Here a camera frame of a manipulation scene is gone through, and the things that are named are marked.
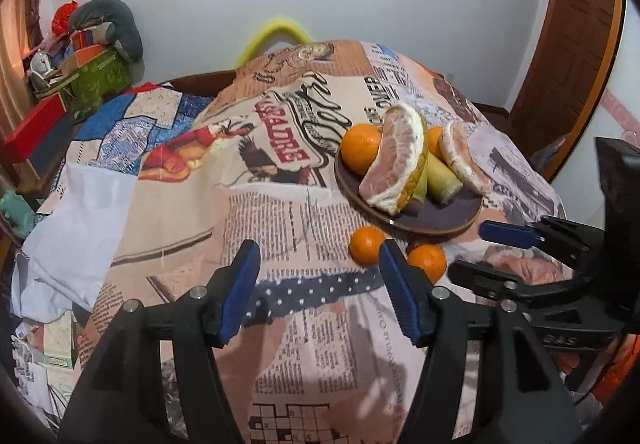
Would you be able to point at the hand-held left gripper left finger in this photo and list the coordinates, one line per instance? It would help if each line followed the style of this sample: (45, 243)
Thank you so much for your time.
(240, 294)

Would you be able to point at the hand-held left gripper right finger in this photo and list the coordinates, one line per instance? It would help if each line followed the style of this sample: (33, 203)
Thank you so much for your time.
(400, 294)

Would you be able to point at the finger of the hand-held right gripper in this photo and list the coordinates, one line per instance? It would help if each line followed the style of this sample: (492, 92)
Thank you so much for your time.
(480, 274)
(507, 233)

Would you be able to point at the small tangerine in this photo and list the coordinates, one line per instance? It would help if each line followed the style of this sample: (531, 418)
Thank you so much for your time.
(367, 246)
(427, 263)

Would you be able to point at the dark purple plate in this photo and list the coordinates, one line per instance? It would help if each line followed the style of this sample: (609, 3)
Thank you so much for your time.
(440, 216)

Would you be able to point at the peeled pomelo segment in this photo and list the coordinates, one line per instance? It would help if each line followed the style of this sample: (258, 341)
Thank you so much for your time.
(465, 159)

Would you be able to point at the large orange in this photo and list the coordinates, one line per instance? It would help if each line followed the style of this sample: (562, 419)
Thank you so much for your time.
(360, 146)
(434, 141)

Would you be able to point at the pomelo wedge with yellow peel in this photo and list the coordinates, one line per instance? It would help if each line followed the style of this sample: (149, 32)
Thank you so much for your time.
(395, 159)

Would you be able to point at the printed blanket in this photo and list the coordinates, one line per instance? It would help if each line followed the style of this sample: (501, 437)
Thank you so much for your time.
(280, 204)

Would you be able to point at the white cloth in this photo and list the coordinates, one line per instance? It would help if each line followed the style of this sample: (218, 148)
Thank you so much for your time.
(75, 234)

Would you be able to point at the wooden door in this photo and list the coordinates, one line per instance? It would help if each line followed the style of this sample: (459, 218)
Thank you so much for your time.
(570, 49)

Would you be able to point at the teal cloth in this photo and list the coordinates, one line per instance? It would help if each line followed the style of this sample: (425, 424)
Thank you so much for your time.
(15, 211)

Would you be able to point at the green patterned box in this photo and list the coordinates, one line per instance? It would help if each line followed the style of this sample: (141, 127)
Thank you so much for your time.
(100, 81)

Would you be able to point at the red box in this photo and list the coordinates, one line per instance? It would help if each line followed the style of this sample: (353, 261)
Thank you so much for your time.
(35, 129)

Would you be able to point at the orange cardboard box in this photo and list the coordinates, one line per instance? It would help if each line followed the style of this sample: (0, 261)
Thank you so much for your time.
(82, 56)

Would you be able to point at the white plastic object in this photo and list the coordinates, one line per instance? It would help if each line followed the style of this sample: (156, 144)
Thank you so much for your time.
(41, 69)

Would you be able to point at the red plastic bag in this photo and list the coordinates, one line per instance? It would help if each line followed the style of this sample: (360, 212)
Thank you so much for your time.
(64, 16)

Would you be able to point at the orange striped curtain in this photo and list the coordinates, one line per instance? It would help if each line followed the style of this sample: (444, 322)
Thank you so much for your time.
(17, 49)

